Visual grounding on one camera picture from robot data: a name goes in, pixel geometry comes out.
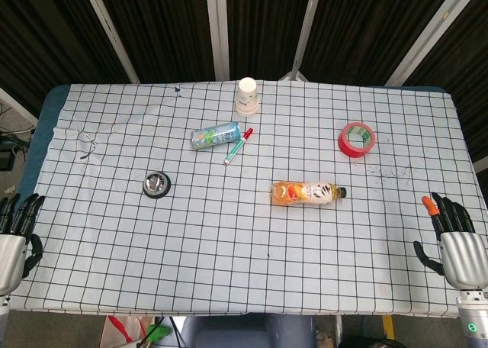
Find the orange juice bottle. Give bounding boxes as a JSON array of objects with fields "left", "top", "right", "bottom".
[{"left": 271, "top": 180, "right": 348, "bottom": 207}]

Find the red tape roll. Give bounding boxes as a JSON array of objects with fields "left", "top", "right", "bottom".
[{"left": 338, "top": 121, "right": 376, "bottom": 160}]

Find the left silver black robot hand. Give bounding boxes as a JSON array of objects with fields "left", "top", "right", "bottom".
[{"left": 0, "top": 193, "right": 46, "bottom": 296}]

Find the white grid tablecloth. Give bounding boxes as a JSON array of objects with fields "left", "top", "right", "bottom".
[{"left": 8, "top": 79, "right": 488, "bottom": 319}]

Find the white partition frame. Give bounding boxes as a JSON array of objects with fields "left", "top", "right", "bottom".
[{"left": 78, "top": 0, "right": 470, "bottom": 86}]

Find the green red marker pen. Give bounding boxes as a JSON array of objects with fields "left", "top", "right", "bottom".
[{"left": 223, "top": 127, "right": 255, "bottom": 166}]

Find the blue patterned drink can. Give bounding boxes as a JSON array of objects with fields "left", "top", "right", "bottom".
[{"left": 191, "top": 121, "right": 242, "bottom": 151}]

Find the green plastic object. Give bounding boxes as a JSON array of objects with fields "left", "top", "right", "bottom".
[{"left": 146, "top": 323, "right": 172, "bottom": 343}]

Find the red white bag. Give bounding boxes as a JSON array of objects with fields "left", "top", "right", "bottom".
[{"left": 99, "top": 315, "right": 155, "bottom": 348}]

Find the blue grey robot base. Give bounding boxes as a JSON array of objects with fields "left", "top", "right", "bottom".
[{"left": 180, "top": 314, "right": 318, "bottom": 348}]

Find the white paper cup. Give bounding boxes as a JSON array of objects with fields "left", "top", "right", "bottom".
[{"left": 234, "top": 77, "right": 260, "bottom": 117}]

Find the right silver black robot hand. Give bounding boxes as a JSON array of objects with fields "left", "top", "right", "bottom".
[{"left": 413, "top": 192, "right": 488, "bottom": 291}]

